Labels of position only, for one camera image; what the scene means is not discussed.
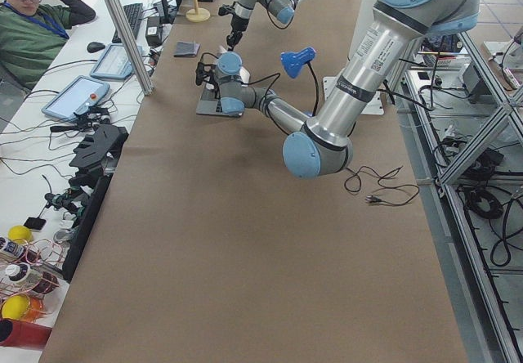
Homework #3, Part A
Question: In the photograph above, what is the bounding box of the black computer mouse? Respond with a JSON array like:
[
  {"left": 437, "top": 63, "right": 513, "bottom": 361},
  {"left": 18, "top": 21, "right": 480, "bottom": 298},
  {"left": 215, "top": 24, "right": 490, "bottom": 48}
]
[{"left": 87, "top": 42, "right": 105, "bottom": 53}]

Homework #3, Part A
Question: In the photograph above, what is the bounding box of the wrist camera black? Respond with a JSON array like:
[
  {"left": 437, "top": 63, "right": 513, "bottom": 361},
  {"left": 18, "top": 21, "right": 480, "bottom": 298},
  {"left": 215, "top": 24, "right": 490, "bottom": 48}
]
[
  {"left": 195, "top": 52, "right": 217, "bottom": 87},
  {"left": 218, "top": 4, "right": 235, "bottom": 16}
]

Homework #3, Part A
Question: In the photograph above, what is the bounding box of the black keyboard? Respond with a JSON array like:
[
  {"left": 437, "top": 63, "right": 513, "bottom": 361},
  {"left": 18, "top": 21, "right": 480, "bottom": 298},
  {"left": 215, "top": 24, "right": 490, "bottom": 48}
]
[{"left": 118, "top": 2, "right": 143, "bottom": 39}]

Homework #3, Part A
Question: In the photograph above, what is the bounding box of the aluminium frame post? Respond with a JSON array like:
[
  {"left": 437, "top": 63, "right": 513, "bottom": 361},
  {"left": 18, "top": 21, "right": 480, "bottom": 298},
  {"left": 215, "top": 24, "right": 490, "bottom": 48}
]
[{"left": 104, "top": 0, "right": 154, "bottom": 96}]

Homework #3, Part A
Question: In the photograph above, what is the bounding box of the black lamp power cable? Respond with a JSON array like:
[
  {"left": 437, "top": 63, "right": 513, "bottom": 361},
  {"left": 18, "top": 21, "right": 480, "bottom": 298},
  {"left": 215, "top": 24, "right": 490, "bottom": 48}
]
[{"left": 342, "top": 165, "right": 421, "bottom": 208}]

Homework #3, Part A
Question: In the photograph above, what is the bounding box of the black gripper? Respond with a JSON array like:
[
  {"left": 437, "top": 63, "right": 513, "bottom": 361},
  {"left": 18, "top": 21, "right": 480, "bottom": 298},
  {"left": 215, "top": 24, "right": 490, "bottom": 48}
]
[
  {"left": 226, "top": 14, "right": 249, "bottom": 51},
  {"left": 210, "top": 77, "right": 222, "bottom": 99}
]

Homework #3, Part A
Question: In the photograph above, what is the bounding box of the yellow lemon in bowl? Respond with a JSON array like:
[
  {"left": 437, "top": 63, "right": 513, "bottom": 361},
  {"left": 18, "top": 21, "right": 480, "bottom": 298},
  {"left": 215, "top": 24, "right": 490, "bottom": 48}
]
[{"left": 1, "top": 294, "right": 30, "bottom": 320}]

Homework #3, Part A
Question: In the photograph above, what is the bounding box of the folded grey cloth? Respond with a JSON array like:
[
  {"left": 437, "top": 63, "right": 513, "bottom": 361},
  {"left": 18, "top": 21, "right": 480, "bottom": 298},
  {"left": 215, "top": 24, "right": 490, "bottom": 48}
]
[{"left": 173, "top": 41, "right": 200, "bottom": 57}]

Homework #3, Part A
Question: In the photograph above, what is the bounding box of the black plastic rack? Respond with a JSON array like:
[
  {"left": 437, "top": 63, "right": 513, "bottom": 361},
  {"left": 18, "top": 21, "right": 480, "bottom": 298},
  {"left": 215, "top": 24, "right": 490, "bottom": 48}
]
[{"left": 61, "top": 124, "right": 128, "bottom": 282}]

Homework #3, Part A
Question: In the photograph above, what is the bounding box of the far teach pendant tablet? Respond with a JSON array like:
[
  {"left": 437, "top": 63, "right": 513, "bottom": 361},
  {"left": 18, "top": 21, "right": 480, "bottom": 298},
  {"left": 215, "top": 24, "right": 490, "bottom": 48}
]
[{"left": 90, "top": 43, "right": 134, "bottom": 81}]

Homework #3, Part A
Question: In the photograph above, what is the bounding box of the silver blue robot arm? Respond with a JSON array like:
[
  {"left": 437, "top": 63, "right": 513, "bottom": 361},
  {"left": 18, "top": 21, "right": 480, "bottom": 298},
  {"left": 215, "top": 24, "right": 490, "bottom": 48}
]
[
  {"left": 211, "top": 0, "right": 480, "bottom": 178},
  {"left": 218, "top": 0, "right": 302, "bottom": 52}
]

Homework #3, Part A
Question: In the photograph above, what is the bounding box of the red cylinder can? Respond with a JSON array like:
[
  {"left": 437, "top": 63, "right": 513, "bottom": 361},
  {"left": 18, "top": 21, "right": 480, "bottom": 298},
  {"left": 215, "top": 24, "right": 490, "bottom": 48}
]
[{"left": 1, "top": 319, "right": 52, "bottom": 351}]

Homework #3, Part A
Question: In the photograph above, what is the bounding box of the blue desk lamp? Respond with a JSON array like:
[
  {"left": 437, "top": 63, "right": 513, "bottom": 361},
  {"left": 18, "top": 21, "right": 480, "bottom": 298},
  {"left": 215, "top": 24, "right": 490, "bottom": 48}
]
[{"left": 279, "top": 46, "right": 322, "bottom": 117}]

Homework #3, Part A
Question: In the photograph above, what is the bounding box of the teach pendant tablet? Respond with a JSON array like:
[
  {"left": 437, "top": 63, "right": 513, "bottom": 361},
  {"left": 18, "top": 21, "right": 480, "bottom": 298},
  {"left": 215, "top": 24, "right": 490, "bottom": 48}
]
[
  {"left": 41, "top": 75, "right": 110, "bottom": 120},
  {"left": 90, "top": 43, "right": 134, "bottom": 81}
]

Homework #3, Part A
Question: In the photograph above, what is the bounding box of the black power adapter box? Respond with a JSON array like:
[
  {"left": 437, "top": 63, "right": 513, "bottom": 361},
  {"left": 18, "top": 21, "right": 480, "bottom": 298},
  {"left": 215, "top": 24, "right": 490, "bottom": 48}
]
[{"left": 145, "top": 16, "right": 163, "bottom": 47}]

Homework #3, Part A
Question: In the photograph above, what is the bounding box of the near teach pendant tablet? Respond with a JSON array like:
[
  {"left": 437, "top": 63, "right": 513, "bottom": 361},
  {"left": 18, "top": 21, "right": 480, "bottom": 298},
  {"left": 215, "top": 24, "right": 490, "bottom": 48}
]
[{"left": 41, "top": 75, "right": 110, "bottom": 120}]

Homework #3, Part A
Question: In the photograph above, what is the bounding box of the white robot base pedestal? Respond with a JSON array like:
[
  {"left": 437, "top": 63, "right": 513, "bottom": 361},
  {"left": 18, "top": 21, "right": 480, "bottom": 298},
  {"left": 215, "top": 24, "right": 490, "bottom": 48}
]
[{"left": 323, "top": 0, "right": 377, "bottom": 101}]

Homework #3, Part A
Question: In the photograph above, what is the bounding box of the person in green sweater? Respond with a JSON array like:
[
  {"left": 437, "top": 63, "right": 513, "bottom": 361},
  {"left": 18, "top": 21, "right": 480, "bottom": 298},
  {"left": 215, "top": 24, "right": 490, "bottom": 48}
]
[{"left": 0, "top": 0, "right": 96, "bottom": 90}]

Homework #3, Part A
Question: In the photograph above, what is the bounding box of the grey laptop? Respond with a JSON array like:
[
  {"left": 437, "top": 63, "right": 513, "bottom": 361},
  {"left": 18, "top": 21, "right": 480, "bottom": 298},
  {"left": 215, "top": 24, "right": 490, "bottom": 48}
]
[{"left": 196, "top": 46, "right": 250, "bottom": 118}]

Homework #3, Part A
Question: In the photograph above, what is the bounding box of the yellow ball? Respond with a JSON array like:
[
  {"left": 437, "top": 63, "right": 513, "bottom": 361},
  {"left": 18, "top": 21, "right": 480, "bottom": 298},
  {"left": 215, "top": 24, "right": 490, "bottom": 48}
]
[{"left": 7, "top": 225, "right": 34, "bottom": 244}]

